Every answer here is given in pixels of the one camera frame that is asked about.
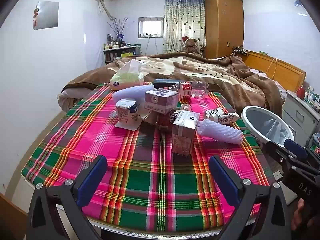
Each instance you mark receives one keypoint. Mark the pink green plaid tablecloth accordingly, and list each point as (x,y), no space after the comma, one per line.
(140,180)

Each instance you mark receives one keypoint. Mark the red box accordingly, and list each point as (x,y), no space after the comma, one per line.
(300,92)

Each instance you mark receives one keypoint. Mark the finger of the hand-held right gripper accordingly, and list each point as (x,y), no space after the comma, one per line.
(295,147)
(277,153)

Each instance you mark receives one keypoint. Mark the wooden wardrobe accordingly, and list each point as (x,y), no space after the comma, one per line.
(222,25)

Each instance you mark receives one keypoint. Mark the person's right hand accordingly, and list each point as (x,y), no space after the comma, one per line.
(301,217)

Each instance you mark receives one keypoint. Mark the power strip with plugs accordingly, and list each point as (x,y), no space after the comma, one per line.
(240,50)

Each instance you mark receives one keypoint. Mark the small wall window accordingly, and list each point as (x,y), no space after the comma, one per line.
(150,27)

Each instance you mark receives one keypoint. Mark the silver wall panel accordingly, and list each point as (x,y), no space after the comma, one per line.
(48,15)

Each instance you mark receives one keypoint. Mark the brown patterned blanket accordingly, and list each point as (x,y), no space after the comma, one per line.
(237,82)

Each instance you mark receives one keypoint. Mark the crumpled printed snack wrapper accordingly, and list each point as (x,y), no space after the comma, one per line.
(221,116)

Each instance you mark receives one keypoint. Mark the grey drawer cabinet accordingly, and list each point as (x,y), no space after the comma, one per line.
(300,115)

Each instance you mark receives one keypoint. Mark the red cartoon milk can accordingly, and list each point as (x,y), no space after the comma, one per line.
(166,121)

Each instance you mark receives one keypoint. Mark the clear plastic bottle red label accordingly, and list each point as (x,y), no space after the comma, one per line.
(193,88)

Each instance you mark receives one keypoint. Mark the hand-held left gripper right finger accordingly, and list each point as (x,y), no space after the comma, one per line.
(223,177)

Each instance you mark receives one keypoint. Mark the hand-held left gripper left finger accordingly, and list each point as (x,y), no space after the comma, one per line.
(92,177)

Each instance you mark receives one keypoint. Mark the wooden bed headboard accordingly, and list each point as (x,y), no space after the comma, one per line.
(282,68)

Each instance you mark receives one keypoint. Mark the vase of dry branches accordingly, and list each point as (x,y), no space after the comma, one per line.
(119,28)

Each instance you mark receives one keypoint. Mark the white yogurt cup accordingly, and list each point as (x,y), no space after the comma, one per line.
(126,113)

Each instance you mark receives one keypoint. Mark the white foam fruit net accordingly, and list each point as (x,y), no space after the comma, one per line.
(130,92)
(220,132)

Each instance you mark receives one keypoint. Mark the cluttered shelf with bottles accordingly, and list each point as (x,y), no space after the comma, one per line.
(117,53)

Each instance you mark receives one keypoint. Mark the black flat pad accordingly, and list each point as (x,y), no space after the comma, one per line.
(217,87)

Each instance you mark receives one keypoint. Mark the red hanging ornament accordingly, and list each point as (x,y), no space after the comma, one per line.
(36,15)

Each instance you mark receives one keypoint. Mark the green patterned tissue pack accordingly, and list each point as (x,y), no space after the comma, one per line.
(127,79)

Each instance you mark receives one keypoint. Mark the purple drink carton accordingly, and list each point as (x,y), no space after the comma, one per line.
(160,102)

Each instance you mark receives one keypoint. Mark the white pink drink carton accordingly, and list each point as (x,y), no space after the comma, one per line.
(183,135)

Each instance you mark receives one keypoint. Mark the heart patterned curtain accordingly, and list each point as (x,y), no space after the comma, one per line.
(183,22)

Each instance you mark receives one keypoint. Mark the white round trash bin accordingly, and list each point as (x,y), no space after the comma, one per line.
(246,122)

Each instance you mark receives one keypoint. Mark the dark blue glasses case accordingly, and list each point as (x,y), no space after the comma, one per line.
(163,83)

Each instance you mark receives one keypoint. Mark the brown teddy bear red hat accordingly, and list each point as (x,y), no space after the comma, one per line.
(191,45)

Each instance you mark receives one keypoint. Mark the wrapped air conditioner pipe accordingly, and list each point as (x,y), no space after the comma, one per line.
(105,6)

